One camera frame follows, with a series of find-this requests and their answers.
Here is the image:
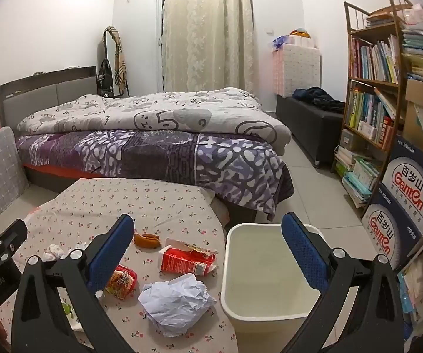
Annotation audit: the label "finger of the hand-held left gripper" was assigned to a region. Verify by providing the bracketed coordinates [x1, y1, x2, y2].
[0, 220, 28, 262]

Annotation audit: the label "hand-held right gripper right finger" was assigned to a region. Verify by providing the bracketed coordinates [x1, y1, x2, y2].
[281, 211, 405, 353]

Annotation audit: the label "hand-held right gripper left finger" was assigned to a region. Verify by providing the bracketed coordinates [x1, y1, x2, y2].
[11, 213, 136, 353]

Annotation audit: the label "red instant noodle cup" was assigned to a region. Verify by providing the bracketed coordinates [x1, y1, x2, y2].
[105, 264, 139, 299]

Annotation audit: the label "white plastic bin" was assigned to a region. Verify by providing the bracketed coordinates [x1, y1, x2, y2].
[221, 222, 332, 353]

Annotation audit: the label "white paper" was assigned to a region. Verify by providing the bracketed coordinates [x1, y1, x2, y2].
[138, 273, 217, 338]

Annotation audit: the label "orange peel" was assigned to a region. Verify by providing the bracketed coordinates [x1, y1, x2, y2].
[134, 232, 161, 249]

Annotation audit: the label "crumpled white tissue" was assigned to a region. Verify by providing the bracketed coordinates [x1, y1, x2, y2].
[43, 243, 65, 262]

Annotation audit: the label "floral tablecloth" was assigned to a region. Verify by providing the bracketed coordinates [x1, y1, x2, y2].
[0, 177, 238, 353]

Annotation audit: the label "torn red carton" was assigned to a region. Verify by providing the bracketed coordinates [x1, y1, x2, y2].
[159, 238, 219, 276]

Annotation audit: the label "blue water carton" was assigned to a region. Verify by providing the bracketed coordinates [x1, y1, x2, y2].
[360, 193, 423, 269]
[381, 136, 423, 236]

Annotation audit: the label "stack of flat books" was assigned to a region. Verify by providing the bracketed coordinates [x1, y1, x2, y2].
[334, 145, 381, 207]

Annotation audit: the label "pile of plastic packets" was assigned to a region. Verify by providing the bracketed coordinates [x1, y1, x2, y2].
[397, 257, 423, 339]

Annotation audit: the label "black storage bench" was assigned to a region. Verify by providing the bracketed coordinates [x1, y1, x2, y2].
[276, 94, 344, 168]

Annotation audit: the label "row of colourful textbooks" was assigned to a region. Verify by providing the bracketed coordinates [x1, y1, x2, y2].
[346, 87, 398, 149]

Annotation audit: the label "grey bed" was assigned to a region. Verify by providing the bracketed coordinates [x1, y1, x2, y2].
[0, 66, 295, 225]

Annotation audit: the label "dark clothes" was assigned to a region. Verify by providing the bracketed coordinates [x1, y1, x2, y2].
[292, 87, 345, 114]

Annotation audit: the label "grey printed duvet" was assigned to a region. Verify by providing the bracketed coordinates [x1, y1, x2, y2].
[16, 87, 292, 157]

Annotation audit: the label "black coat rack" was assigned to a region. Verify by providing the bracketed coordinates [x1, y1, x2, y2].
[101, 29, 130, 98]

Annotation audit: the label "black bag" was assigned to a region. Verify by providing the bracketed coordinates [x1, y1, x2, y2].
[97, 59, 116, 97]

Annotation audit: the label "wooden bookshelf with books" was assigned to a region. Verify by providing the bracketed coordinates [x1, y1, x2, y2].
[331, 0, 414, 207]

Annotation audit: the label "pink white folded mattress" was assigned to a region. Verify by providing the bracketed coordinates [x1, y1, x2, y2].
[272, 42, 322, 98]

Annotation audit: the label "plaid scarf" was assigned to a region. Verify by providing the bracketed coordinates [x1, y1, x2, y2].
[103, 26, 127, 89]

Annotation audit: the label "row of upright books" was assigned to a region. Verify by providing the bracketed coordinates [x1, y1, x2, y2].
[351, 35, 401, 83]

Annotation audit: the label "pile of papers on shelf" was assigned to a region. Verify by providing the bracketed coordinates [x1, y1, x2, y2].
[365, 5, 396, 27]

